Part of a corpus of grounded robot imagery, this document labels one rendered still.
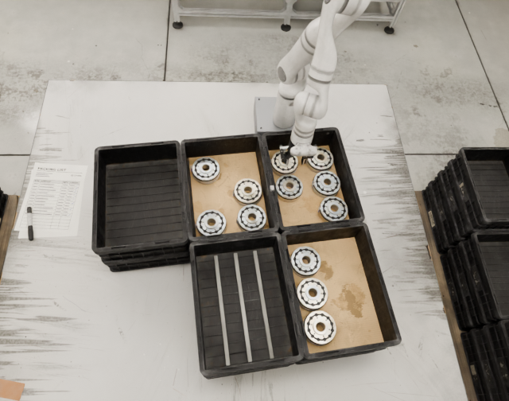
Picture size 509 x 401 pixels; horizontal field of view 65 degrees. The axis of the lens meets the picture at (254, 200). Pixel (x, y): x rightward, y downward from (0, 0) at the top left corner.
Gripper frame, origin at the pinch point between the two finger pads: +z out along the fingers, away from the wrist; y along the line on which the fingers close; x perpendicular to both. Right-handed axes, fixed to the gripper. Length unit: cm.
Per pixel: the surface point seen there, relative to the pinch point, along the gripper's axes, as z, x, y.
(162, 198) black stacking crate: 5, 12, 49
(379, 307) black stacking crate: 2, 55, -22
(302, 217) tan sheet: 5.4, 21.0, -1.5
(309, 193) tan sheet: 5.3, 11.2, -5.3
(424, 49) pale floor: 87, -158, -131
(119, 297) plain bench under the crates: 18, 44, 64
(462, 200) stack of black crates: 40, -2, -89
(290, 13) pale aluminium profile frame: 71, -177, -26
